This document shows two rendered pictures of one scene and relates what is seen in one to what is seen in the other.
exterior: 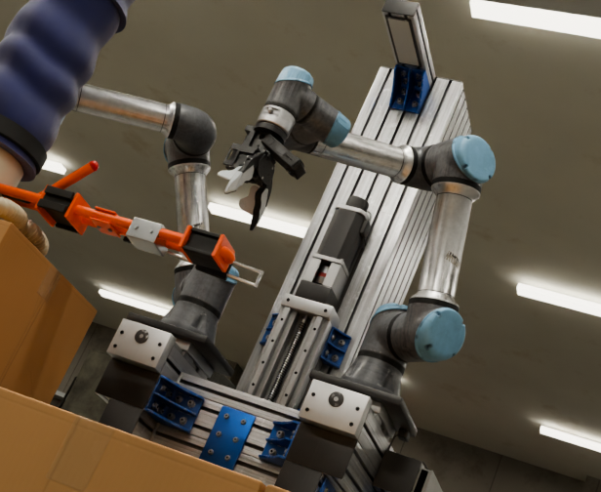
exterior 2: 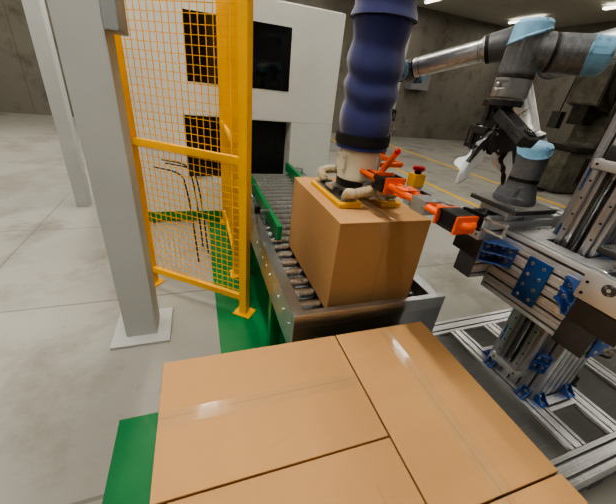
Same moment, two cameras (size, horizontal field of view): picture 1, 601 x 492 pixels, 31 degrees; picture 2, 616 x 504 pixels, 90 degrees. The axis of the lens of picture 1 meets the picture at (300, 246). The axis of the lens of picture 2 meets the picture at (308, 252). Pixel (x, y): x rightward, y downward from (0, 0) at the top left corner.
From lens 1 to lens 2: 1.56 m
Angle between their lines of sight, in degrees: 65
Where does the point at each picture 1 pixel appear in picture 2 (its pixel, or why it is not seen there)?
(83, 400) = (581, 86)
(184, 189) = not seen: hidden behind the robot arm
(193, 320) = (513, 193)
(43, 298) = (385, 237)
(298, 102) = (530, 61)
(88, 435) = not seen: outside the picture
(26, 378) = (393, 268)
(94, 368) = not seen: hidden behind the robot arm
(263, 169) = (497, 144)
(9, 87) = (348, 115)
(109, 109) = (438, 67)
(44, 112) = (371, 120)
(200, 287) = (517, 169)
